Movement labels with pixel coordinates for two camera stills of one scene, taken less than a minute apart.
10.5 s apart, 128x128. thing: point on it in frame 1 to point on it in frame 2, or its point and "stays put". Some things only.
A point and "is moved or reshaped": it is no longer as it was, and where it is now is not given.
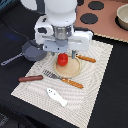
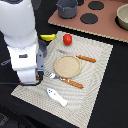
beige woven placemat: (67, 84) stays put
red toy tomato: (62, 59) is moved or reshaped
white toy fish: (56, 96) stays put
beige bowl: (121, 18) stays put
